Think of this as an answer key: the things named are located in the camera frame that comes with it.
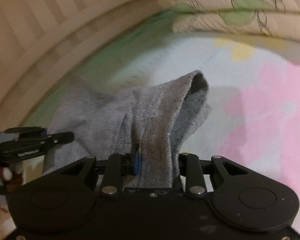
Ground lower floral pillow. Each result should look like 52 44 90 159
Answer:
173 10 300 42

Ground grey knit pants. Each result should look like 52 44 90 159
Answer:
43 70 211 188

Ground wooden bed rail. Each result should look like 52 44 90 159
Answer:
0 0 160 129

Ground floral bed sheet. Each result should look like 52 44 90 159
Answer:
20 10 300 188

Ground left hand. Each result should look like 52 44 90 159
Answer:
0 163 23 195

